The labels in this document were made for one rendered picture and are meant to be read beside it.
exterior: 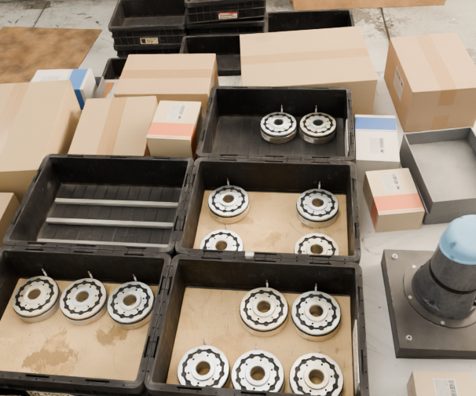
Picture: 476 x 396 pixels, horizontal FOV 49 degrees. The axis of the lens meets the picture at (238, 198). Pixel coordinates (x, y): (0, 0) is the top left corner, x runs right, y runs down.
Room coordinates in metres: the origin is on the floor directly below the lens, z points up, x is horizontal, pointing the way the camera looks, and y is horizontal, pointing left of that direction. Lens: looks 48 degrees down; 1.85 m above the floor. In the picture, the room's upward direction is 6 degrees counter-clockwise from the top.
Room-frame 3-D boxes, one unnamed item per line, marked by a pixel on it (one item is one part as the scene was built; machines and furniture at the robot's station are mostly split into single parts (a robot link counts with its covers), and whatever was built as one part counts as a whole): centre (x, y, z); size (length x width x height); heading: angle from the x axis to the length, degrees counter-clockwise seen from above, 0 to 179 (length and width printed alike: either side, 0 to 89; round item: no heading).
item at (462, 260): (0.62, -0.48, 0.91); 0.13 x 0.12 x 0.14; 61
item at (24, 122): (1.24, 0.65, 0.80); 0.40 x 0.30 x 0.20; 176
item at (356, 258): (0.80, -0.07, 0.92); 0.40 x 0.30 x 0.02; 80
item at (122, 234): (0.87, 0.32, 0.87); 0.40 x 0.30 x 0.11; 80
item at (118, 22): (2.60, 0.36, 0.31); 0.40 x 0.30 x 0.34; 83
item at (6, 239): (0.87, 0.32, 0.92); 0.40 x 0.30 x 0.02; 80
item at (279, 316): (0.57, -0.03, 0.86); 0.10 x 0.10 x 0.01
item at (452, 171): (1.00, -0.60, 0.77); 0.27 x 0.20 x 0.05; 0
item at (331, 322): (0.55, -0.14, 0.86); 0.10 x 0.10 x 0.01
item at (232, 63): (2.15, 0.01, 0.31); 0.40 x 0.30 x 0.34; 83
